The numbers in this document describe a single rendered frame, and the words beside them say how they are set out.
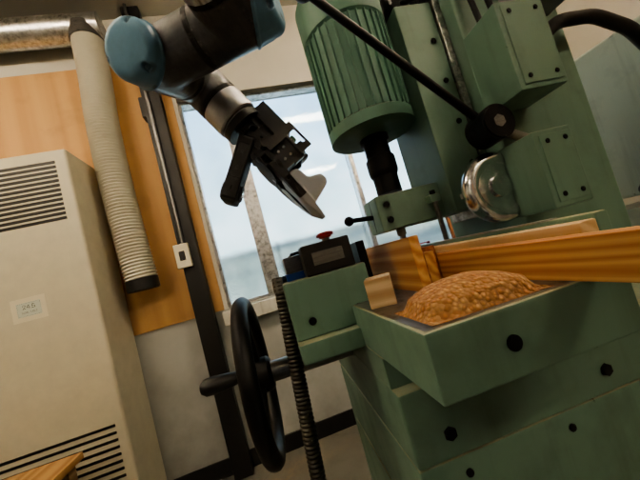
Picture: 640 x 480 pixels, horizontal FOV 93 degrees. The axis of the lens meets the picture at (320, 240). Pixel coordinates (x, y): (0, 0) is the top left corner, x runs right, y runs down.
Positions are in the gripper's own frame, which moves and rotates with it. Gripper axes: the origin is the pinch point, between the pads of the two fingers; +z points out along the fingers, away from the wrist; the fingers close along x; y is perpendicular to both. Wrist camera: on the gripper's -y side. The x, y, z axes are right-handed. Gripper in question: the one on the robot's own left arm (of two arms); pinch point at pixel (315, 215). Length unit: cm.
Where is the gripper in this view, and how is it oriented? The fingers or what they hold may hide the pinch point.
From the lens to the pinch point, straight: 51.5
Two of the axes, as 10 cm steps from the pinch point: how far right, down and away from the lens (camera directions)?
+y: 6.9, -7.0, 1.8
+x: -1.4, 1.1, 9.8
